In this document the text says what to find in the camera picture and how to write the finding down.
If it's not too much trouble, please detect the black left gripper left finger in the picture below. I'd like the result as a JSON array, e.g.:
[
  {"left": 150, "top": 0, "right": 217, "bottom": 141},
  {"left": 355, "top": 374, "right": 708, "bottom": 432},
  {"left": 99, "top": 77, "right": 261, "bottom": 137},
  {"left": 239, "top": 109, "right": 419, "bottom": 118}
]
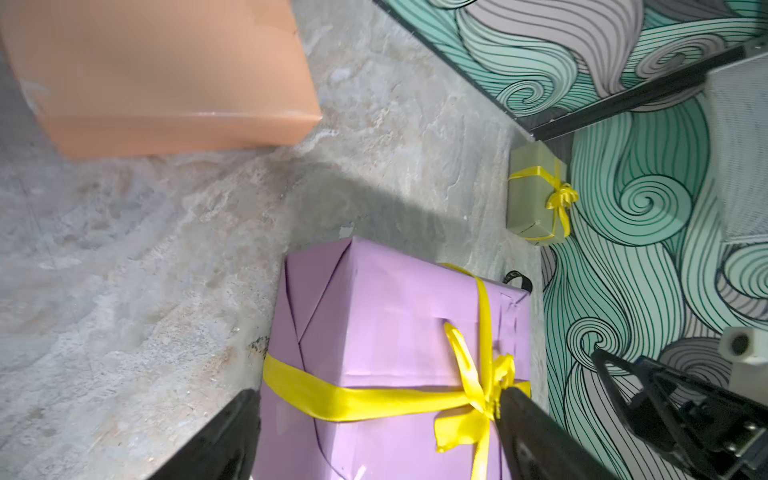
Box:
[{"left": 150, "top": 389, "right": 260, "bottom": 480}]

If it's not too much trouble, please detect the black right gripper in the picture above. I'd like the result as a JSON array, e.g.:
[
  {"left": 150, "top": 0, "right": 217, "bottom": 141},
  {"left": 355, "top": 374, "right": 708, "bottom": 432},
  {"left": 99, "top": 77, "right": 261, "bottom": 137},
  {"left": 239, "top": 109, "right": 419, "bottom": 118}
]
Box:
[{"left": 591, "top": 349, "right": 767, "bottom": 479}]

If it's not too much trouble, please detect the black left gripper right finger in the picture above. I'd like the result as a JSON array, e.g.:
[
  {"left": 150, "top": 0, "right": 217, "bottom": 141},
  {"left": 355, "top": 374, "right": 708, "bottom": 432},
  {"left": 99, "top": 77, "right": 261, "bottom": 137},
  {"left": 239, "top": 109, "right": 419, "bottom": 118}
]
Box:
[{"left": 496, "top": 388, "right": 616, "bottom": 480}]

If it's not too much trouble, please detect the yellow ribbon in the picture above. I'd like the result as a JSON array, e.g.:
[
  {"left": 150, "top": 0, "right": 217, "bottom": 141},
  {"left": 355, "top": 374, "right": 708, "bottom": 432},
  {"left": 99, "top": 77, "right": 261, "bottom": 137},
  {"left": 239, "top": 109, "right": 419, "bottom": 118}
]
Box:
[
  {"left": 263, "top": 277, "right": 531, "bottom": 479},
  {"left": 508, "top": 157, "right": 581, "bottom": 244}
]

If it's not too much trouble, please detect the black ribbon gold lettering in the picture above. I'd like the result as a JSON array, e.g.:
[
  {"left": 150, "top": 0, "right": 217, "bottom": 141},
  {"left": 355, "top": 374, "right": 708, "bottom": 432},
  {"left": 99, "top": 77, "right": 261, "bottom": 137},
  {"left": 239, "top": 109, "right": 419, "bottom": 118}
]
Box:
[{"left": 503, "top": 270, "right": 533, "bottom": 294}]

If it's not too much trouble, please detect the peach gift box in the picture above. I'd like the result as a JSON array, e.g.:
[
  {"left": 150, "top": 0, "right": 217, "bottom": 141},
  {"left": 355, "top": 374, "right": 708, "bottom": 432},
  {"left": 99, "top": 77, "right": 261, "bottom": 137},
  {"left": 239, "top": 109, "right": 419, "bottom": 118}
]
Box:
[{"left": 1, "top": 1, "right": 322, "bottom": 158}]

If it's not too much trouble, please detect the purple gift box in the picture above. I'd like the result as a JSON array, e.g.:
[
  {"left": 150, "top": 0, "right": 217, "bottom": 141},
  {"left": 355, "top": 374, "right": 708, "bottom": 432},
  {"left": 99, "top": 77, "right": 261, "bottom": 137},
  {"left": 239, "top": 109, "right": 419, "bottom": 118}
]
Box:
[{"left": 253, "top": 237, "right": 531, "bottom": 479}]

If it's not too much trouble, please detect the yellow ribbon on green box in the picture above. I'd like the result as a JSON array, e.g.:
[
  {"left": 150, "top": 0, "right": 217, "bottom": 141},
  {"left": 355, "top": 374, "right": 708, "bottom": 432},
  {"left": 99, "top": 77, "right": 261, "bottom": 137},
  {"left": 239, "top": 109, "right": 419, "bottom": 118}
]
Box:
[{"left": 508, "top": 157, "right": 581, "bottom": 244}]

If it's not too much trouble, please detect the olive green gift box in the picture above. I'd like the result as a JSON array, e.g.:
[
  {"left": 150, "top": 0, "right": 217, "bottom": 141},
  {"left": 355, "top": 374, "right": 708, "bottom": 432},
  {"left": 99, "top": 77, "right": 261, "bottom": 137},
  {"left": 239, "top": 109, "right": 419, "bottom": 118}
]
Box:
[{"left": 505, "top": 140, "right": 571, "bottom": 246}]

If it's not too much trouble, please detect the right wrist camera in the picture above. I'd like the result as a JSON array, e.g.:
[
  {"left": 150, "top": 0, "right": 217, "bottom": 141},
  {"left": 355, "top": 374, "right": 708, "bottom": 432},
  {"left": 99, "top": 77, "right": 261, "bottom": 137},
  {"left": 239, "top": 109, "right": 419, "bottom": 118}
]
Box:
[{"left": 718, "top": 327, "right": 768, "bottom": 406}]

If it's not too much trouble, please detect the clear acrylic wall holder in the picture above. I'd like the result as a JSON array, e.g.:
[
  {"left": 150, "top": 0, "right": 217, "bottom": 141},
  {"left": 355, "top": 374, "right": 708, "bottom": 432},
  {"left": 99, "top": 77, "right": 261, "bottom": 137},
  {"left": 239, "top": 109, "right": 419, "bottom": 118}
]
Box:
[{"left": 705, "top": 56, "right": 767, "bottom": 243}]

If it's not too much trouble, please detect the black frame post right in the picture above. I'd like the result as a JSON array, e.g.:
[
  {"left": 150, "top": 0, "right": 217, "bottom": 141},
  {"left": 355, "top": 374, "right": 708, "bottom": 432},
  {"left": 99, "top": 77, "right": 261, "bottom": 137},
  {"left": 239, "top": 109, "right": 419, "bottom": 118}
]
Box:
[{"left": 530, "top": 35, "right": 767, "bottom": 141}]

